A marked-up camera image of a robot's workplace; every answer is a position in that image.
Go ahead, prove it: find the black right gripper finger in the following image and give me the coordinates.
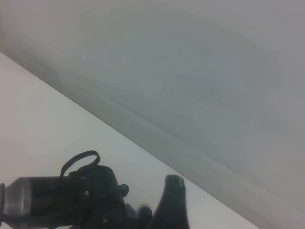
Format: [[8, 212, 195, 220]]
[[152, 174, 190, 229]]

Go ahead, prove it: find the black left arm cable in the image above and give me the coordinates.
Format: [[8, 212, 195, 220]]
[[61, 150, 101, 178]]

